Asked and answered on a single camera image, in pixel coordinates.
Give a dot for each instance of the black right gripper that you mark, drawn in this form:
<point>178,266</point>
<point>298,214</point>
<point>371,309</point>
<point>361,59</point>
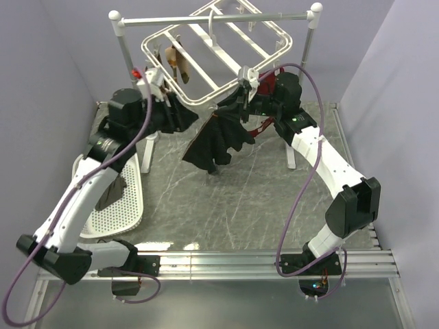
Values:
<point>231,110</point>

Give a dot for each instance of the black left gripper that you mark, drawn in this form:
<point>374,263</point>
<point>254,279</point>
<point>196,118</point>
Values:
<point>178,117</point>

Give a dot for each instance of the black striped underwear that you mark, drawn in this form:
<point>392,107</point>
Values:
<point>210,146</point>

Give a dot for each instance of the white clip hanger frame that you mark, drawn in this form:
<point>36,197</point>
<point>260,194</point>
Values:
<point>201,23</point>

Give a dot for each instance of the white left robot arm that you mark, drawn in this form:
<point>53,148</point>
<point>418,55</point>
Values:
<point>131,117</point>

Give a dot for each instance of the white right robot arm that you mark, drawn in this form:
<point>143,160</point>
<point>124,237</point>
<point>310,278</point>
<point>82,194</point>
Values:
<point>304,199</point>

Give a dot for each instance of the red lace bra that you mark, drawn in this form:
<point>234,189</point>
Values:
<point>262,104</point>

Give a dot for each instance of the beige brown sock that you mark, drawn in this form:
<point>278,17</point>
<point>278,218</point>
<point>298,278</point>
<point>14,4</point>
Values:
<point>178,64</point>

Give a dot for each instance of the dark grey garment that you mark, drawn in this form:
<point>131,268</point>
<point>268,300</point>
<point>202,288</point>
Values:
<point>112,194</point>

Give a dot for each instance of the white perforated basket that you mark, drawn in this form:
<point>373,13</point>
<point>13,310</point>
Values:
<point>123,215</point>

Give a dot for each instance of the white drying rack stand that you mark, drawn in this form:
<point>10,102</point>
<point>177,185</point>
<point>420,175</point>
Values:
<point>119,25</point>

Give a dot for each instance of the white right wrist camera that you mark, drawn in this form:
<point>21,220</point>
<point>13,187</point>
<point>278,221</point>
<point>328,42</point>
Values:
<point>248,78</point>

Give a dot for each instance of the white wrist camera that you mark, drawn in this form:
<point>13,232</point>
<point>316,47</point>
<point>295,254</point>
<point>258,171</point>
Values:
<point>150,82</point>
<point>248,78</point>

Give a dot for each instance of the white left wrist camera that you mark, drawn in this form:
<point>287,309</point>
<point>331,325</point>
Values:
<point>150,82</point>

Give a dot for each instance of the aluminium mounting rail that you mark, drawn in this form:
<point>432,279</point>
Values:
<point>260,265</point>

